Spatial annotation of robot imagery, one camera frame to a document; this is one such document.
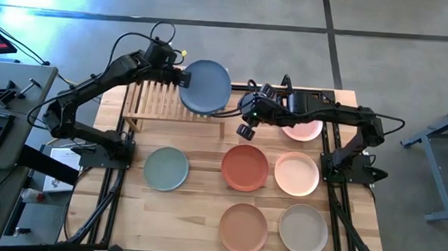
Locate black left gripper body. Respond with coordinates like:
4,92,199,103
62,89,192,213
136,61,182,88

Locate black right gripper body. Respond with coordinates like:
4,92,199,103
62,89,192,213
237,91,288,126

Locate blue plate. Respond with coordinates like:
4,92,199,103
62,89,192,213
177,58,234,117

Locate terracotta red plate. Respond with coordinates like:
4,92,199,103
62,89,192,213
220,142,272,194

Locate pink plate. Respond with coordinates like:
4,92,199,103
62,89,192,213
280,117,324,144

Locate cream peach plate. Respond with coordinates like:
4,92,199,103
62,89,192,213
272,150,321,199

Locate sage green plate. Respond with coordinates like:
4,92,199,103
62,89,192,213
142,145,190,193

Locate tan orange plate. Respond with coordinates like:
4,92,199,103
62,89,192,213
217,201,271,251

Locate grey beige plate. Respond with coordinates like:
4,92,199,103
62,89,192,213
277,202,331,251

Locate wooden slatted shelf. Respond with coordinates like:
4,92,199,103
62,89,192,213
121,62,229,140

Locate white box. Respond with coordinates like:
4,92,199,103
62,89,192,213
41,145,84,195

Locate grey metal hand tool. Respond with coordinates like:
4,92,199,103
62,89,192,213
15,76,43,101

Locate grey desk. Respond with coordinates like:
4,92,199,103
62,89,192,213
0,61,59,250

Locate clear bottle red cap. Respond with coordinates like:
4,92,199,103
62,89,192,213
18,187,47,204

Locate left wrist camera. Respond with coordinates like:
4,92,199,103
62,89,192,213
144,38,180,68

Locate black camera cable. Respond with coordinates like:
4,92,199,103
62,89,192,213
208,101,249,121

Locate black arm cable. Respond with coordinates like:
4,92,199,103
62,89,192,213
25,14,176,137
373,113,407,138

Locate black aluminium table frame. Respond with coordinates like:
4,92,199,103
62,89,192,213
54,74,394,251

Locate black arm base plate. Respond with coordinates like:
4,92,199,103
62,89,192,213
318,150,377,187
78,136,137,171

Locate grey metal table frame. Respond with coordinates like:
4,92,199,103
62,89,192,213
395,97,448,224

